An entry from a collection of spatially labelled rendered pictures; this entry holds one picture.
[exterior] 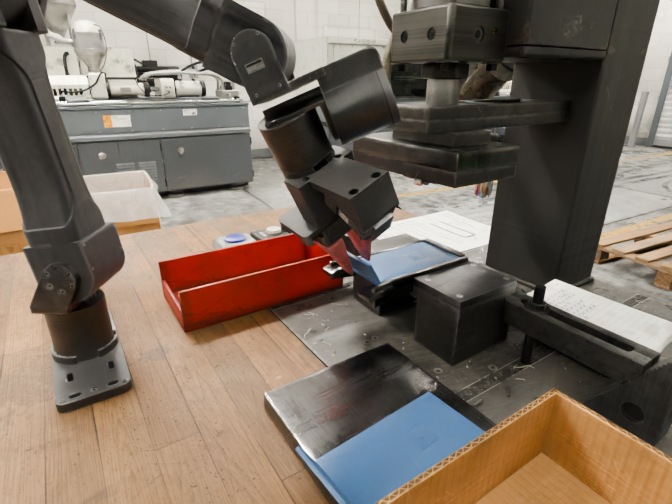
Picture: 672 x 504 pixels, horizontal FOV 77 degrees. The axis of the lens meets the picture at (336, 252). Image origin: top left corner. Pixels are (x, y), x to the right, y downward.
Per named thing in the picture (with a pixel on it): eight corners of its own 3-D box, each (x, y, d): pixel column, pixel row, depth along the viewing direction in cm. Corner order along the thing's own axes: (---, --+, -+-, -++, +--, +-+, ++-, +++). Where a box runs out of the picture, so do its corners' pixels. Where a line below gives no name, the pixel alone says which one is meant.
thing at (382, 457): (295, 475, 33) (294, 447, 32) (428, 394, 42) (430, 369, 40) (352, 549, 28) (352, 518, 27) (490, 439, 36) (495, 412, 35)
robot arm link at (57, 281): (116, 235, 50) (69, 234, 50) (71, 264, 42) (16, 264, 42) (126, 282, 53) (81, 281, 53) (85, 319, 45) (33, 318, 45)
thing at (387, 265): (335, 267, 54) (335, 246, 53) (423, 244, 62) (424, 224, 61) (368, 288, 48) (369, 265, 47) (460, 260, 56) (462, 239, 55)
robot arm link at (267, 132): (344, 140, 45) (318, 77, 41) (349, 163, 40) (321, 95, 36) (285, 164, 46) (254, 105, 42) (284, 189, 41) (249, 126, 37)
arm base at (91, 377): (97, 259, 58) (36, 271, 54) (119, 326, 42) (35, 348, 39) (109, 310, 61) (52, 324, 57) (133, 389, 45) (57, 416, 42)
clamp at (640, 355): (491, 351, 52) (503, 278, 48) (509, 343, 53) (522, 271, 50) (622, 430, 40) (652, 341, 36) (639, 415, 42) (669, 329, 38)
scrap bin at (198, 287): (163, 297, 65) (157, 261, 62) (306, 261, 77) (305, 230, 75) (185, 333, 55) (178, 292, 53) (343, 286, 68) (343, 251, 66)
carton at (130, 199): (72, 249, 286) (53, 175, 267) (165, 234, 313) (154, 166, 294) (69, 290, 230) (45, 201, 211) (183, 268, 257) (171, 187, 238)
